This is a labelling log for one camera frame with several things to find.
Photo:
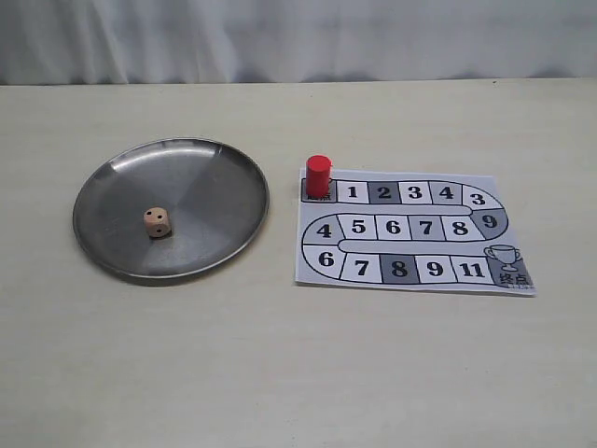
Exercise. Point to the paper game board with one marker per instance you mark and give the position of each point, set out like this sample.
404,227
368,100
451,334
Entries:
419,232

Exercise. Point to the wooden die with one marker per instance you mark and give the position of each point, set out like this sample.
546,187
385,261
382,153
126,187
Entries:
157,223

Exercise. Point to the red cylinder game piece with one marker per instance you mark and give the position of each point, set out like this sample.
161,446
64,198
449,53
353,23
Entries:
318,170

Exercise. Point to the white backdrop curtain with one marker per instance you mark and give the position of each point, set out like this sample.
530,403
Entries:
131,42

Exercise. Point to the round stainless steel plate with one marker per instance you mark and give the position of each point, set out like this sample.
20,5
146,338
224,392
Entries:
217,199

